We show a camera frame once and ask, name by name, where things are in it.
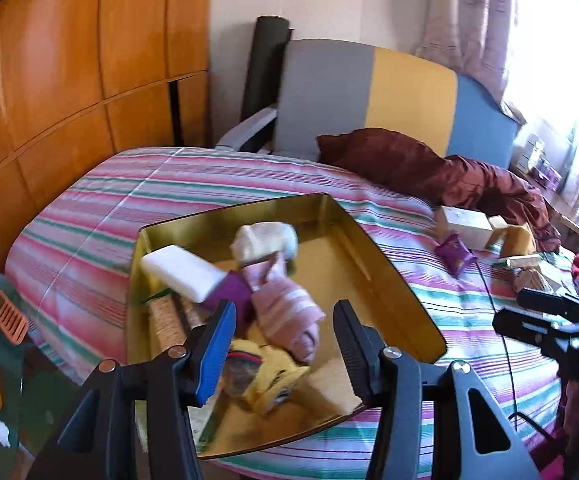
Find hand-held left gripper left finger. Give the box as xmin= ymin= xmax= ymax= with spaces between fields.
xmin=26 ymin=300 xmax=237 ymax=480

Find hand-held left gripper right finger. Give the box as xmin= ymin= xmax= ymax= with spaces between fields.
xmin=333 ymin=300 xmax=540 ymax=480

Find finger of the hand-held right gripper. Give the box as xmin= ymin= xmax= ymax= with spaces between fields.
xmin=517 ymin=287 xmax=579 ymax=323
xmin=493 ymin=309 xmax=577 ymax=358

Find cork textured box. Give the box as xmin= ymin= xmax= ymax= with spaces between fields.
xmin=146 ymin=292 xmax=190 ymax=353

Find yellow sock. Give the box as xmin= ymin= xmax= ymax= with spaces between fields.
xmin=224 ymin=337 xmax=311 ymax=416

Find purple snack packet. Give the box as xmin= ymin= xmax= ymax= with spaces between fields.
xmin=204 ymin=270 xmax=255 ymax=326
xmin=434 ymin=232 xmax=477 ymax=278

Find large yellow sponge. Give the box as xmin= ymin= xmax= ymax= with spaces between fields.
xmin=502 ymin=224 xmax=537 ymax=258

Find gold metal tin box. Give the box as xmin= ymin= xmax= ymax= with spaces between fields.
xmin=126 ymin=193 xmax=446 ymax=458

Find pink striped sock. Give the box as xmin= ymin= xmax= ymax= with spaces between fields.
xmin=242 ymin=252 xmax=326 ymax=363

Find white oblong box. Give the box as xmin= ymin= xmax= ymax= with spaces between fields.
xmin=140 ymin=245 xmax=227 ymax=303

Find cream sock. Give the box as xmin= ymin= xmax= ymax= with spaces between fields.
xmin=230 ymin=221 xmax=299 ymax=267

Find cream cardboard box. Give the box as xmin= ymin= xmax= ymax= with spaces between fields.
xmin=437 ymin=206 xmax=493 ymax=251

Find beige woven pouch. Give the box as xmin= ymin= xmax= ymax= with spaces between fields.
xmin=514 ymin=269 xmax=563 ymax=296

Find magenta cloth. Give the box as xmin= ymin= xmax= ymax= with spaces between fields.
xmin=519 ymin=425 xmax=579 ymax=480

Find wooden desk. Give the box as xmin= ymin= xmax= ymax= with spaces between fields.
xmin=514 ymin=160 xmax=579 ymax=236

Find purple box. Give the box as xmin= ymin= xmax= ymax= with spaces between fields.
xmin=534 ymin=157 xmax=563 ymax=191

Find white boxes on desk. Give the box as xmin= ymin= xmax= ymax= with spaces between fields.
xmin=512 ymin=132 xmax=545 ymax=173

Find green floor mat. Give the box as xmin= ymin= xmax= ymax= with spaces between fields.
xmin=0 ymin=272 xmax=90 ymax=480

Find striped bed sheet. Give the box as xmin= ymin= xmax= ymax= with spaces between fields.
xmin=5 ymin=147 xmax=570 ymax=480

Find maroon jacket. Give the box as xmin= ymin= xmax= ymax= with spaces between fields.
xmin=317 ymin=128 xmax=563 ymax=253

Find orange plastic comb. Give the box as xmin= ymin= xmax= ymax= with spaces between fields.
xmin=0 ymin=290 xmax=30 ymax=346

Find grey yellow blue headboard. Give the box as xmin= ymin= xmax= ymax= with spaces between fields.
xmin=274 ymin=39 xmax=520 ymax=168

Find black rolled mat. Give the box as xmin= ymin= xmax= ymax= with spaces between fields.
xmin=242 ymin=16 xmax=293 ymax=121

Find patterned curtain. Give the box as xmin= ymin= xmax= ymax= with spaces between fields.
xmin=414 ymin=0 xmax=527 ymax=126

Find wooden wardrobe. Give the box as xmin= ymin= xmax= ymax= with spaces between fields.
xmin=0 ymin=0 xmax=215 ymax=286

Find black cable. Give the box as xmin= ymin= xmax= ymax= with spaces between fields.
xmin=472 ymin=260 xmax=565 ymax=441

